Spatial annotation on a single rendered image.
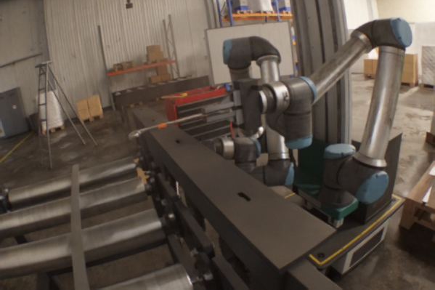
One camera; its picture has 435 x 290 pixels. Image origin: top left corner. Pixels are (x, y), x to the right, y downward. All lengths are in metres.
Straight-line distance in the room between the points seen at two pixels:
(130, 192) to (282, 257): 0.88
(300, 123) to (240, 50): 0.49
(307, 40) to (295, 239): 1.21
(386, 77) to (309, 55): 0.56
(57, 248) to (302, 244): 0.76
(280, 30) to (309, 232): 5.31
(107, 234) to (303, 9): 1.38
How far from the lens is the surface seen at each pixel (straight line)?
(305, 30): 1.39
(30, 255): 0.93
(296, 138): 0.75
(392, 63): 0.99
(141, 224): 0.83
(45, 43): 10.96
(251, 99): 0.63
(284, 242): 0.29
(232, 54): 1.10
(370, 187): 0.99
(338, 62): 0.97
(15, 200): 1.52
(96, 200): 1.10
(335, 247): 1.47
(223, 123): 3.14
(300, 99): 0.71
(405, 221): 2.17
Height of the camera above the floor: 1.37
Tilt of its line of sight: 17 degrees down
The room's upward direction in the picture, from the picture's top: 9 degrees counter-clockwise
